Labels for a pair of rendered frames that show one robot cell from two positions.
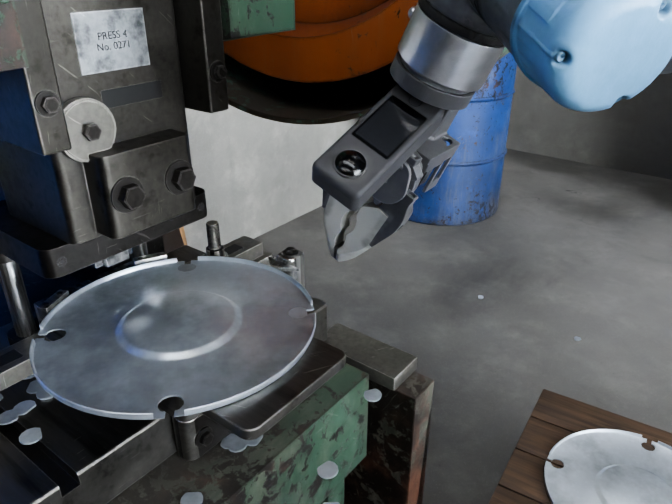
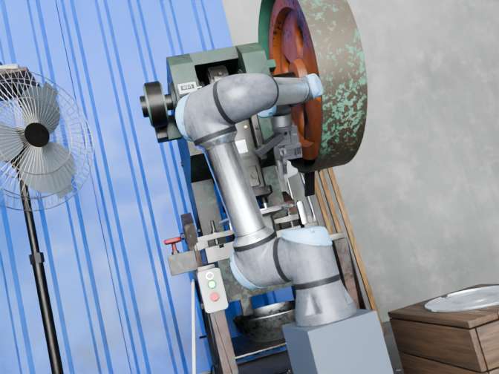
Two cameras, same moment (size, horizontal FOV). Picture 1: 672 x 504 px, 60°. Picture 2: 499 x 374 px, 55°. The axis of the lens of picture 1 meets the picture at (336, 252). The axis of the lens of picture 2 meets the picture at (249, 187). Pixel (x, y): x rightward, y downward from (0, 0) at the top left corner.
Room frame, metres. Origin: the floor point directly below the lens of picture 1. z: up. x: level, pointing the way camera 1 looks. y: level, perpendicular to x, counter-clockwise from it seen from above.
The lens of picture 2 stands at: (-0.86, -1.06, 0.65)
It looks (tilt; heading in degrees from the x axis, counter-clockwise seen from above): 7 degrees up; 42
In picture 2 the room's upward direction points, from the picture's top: 14 degrees counter-clockwise
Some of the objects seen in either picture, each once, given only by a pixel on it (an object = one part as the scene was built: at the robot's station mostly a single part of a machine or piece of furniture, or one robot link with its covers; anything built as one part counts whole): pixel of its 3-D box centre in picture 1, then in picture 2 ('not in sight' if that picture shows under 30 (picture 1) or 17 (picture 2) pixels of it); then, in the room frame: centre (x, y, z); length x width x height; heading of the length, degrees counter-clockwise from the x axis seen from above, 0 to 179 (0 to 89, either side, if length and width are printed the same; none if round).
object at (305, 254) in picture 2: not in sight; (307, 252); (0.13, -0.32, 0.62); 0.13 x 0.12 x 0.14; 103
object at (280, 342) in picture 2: not in sight; (279, 334); (0.61, 0.27, 0.31); 0.43 x 0.42 x 0.01; 142
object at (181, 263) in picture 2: not in sight; (186, 277); (0.21, 0.27, 0.62); 0.10 x 0.06 x 0.20; 142
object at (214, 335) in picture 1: (180, 321); (255, 214); (0.52, 0.17, 0.78); 0.29 x 0.29 x 0.01
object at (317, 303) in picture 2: not in sight; (321, 297); (0.13, -0.33, 0.50); 0.15 x 0.15 x 0.10
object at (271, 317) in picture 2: not in sight; (276, 321); (0.60, 0.27, 0.36); 0.34 x 0.34 x 0.10
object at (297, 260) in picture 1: (291, 281); (301, 211); (0.66, 0.06, 0.75); 0.03 x 0.03 x 0.10; 52
